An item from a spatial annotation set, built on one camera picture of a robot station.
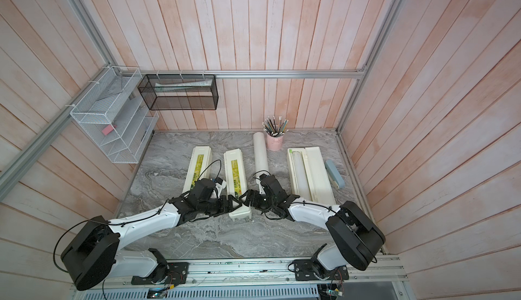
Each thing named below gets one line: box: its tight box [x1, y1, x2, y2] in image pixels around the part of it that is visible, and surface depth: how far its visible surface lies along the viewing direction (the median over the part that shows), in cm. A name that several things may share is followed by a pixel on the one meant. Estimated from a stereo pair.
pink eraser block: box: [101, 124, 114, 136], surface depth 84 cm
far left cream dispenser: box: [181, 145, 213, 194], surface depth 97 cm
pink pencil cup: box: [265, 132, 285, 152], surface depth 110 cm
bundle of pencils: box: [261, 116, 289, 138], surface depth 109 cm
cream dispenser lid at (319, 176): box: [305, 146, 337, 206], surface depth 95 cm
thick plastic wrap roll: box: [253, 131, 269, 174], surface depth 107 cm
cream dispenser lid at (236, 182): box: [223, 148, 252, 222], surface depth 92 cm
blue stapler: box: [324, 159, 345, 190], surface depth 98 cm
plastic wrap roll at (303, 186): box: [291, 151, 313, 201], surface depth 94 cm
